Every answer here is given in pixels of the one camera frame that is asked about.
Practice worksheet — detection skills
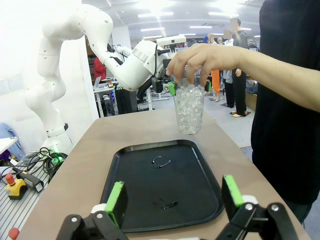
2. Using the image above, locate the tall clear iced cup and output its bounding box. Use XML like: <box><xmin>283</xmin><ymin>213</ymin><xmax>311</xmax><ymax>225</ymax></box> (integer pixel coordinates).
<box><xmin>173</xmin><ymin>77</ymin><xmax>208</xmax><ymax>136</ymax></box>

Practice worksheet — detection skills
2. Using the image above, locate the black handheld enabling device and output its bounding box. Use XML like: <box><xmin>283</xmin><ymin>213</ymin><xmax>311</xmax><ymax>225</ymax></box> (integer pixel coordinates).
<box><xmin>12</xmin><ymin>166</ymin><xmax>45</xmax><ymax>193</ymax></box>

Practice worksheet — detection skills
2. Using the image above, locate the black left arm hose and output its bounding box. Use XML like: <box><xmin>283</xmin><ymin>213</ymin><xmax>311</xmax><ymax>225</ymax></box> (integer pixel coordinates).
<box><xmin>136</xmin><ymin>78</ymin><xmax>154</xmax><ymax>103</ymax></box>

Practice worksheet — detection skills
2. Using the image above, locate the yellow emergency stop box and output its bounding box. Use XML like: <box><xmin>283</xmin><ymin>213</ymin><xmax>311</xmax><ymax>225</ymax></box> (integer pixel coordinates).
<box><xmin>4</xmin><ymin>173</ymin><xmax>28</xmax><ymax>201</ymax></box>

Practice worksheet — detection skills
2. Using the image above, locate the red round button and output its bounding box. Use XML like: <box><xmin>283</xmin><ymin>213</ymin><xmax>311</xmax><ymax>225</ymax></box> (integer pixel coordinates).
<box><xmin>8</xmin><ymin>227</ymin><xmax>20</xmax><ymax>240</ymax></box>

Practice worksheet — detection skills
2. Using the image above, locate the open grey laptop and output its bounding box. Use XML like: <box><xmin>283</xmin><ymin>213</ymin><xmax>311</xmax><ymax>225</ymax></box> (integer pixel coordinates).
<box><xmin>92</xmin><ymin>76</ymin><xmax>104</xmax><ymax>90</ymax></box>

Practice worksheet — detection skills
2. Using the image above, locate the person's left forearm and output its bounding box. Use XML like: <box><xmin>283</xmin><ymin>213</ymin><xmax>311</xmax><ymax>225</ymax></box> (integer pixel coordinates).
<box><xmin>236</xmin><ymin>46</ymin><xmax>320</xmax><ymax>113</ymax></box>

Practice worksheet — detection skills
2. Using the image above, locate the blue cloth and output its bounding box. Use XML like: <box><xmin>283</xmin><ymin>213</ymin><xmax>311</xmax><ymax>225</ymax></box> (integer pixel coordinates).
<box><xmin>0</xmin><ymin>122</ymin><xmax>25</xmax><ymax>161</ymax></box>

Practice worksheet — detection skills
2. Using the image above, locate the person in red top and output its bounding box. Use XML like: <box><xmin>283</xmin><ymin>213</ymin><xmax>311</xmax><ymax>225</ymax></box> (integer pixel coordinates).
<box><xmin>92</xmin><ymin>56</ymin><xmax>107</xmax><ymax>84</ymax></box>

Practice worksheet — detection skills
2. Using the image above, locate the slotted aluminium base plate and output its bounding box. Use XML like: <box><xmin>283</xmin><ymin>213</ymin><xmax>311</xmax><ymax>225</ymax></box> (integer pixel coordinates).
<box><xmin>0</xmin><ymin>159</ymin><xmax>60</xmax><ymax>240</ymax></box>

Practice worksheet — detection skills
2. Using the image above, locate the person's left hand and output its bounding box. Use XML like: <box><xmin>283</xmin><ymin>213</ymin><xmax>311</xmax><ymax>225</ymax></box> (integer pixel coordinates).
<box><xmin>166</xmin><ymin>43</ymin><xmax>241</xmax><ymax>87</ymax></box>

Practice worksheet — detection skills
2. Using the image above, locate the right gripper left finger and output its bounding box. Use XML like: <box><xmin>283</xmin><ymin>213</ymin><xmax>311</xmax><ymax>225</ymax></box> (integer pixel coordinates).
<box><xmin>55</xmin><ymin>181</ymin><xmax>130</xmax><ymax>240</ymax></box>

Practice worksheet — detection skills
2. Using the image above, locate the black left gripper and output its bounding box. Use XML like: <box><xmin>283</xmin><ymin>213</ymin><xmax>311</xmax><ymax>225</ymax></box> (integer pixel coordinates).
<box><xmin>151</xmin><ymin>58</ymin><xmax>213</xmax><ymax>97</ymax></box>

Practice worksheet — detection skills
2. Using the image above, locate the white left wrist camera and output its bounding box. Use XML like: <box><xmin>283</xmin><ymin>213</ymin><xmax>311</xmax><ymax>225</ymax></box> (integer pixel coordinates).
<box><xmin>156</xmin><ymin>34</ymin><xmax>187</xmax><ymax>49</ymax></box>

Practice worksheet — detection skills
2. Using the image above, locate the bundle of black cables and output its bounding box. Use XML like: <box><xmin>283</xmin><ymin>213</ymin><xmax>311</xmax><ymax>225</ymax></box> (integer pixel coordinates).
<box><xmin>22</xmin><ymin>146</ymin><xmax>68</xmax><ymax>181</ymax></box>

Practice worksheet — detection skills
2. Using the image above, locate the large black plastic tray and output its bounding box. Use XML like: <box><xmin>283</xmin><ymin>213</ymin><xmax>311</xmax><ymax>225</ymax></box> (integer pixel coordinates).
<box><xmin>99</xmin><ymin>139</ymin><xmax>225</xmax><ymax>233</ymax></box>

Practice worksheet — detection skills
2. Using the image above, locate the black computer cabinet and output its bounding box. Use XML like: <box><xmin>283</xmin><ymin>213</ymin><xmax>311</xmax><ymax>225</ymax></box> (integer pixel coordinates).
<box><xmin>114</xmin><ymin>87</ymin><xmax>138</xmax><ymax>115</ymax></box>

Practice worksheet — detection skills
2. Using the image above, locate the person in black t-shirt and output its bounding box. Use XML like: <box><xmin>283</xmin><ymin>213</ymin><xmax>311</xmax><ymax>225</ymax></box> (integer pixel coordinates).
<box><xmin>251</xmin><ymin>0</ymin><xmax>320</xmax><ymax>223</ymax></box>

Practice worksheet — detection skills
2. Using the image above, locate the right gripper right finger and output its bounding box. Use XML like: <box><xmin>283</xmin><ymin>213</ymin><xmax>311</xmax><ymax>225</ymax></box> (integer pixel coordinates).
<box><xmin>216</xmin><ymin>174</ymin><xmax>300</xmax><ymax>240</ymax></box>

